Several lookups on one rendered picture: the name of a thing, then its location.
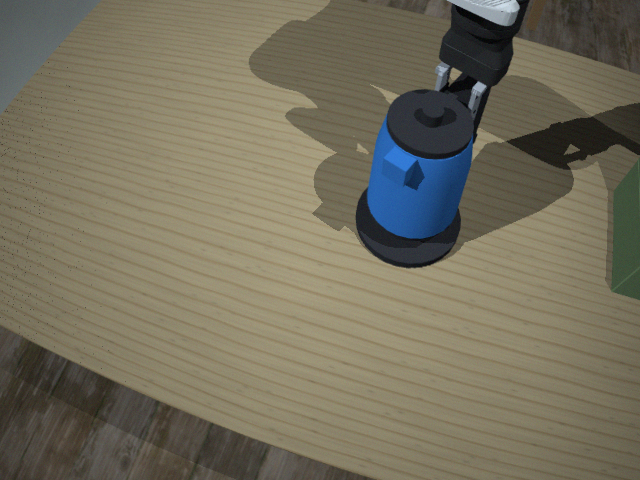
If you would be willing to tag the dark grey round disc with central stud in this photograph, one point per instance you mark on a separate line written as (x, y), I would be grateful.
(403, 253)

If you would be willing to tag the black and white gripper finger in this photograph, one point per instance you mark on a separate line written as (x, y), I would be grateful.
(477, 90)
(443, 70)

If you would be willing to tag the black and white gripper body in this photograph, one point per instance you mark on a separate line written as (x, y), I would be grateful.
(486, 60)

